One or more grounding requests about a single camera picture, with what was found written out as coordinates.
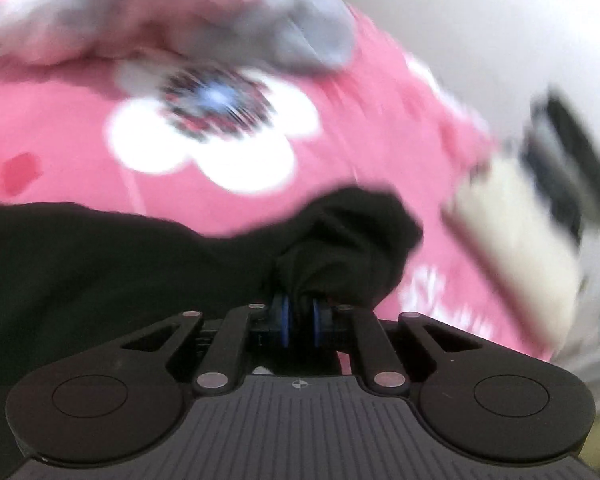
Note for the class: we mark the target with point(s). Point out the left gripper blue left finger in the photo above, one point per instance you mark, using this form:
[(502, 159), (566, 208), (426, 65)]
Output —
[(228, 348)]

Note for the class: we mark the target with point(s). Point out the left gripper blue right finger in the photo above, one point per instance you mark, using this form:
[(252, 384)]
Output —
[(357, 333)]

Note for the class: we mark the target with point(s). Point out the black t-shirt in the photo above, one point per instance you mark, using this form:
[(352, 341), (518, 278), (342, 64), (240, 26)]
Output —
[(72, 278)]

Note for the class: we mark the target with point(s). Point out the folded cream garment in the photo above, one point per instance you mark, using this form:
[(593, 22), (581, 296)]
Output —
[(498, 214)]

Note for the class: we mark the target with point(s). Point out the pink floral bed blanket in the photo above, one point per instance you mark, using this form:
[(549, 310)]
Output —
[(99, 133)]

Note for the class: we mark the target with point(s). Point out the folded grey garments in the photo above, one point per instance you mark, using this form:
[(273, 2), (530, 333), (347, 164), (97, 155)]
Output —
[(564, 163)]

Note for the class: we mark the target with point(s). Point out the pink grey floral duvet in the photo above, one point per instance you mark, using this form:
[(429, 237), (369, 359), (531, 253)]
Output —
[(295, 35)]

